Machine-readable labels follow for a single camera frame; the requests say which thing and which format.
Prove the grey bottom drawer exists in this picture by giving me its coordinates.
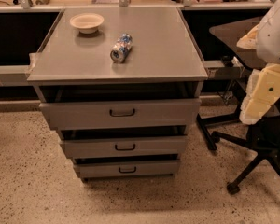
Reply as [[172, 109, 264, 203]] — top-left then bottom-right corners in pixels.
[[74, 160, 180, 178]]

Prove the grey middle drawer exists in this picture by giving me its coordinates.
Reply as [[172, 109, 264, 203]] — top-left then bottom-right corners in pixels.
[[60, 136, 187, 159]]

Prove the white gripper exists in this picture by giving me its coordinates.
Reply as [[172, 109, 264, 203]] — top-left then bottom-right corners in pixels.
[[239, 63, 280, 125]]

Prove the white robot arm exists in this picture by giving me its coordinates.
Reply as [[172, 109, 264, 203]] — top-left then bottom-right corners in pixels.
[[237, 0, 280, 125]]

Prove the grey top drawer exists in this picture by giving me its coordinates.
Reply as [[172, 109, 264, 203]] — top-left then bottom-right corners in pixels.
[[40, 99, 201, 131]]

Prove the blue white soda can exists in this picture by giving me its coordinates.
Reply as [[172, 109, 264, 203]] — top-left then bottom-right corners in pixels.
[[110, 34, 133, 63]]

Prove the grey drawer cabinet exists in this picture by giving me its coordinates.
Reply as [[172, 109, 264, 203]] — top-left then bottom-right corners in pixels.
[[26, 6, 209, 183]]

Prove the grey drawer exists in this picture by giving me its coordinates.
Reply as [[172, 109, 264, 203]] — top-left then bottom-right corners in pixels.
[[74, 160, 180, 178], [40, 99, 201, 131], [60, 136, 187, 159]]

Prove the black office chair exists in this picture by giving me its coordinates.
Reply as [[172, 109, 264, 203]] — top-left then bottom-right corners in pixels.
[[197, 18, 280, 195]]

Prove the beige paper bowl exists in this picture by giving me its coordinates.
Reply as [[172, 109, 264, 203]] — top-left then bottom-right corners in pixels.
[[70, 13, 105, 34]]

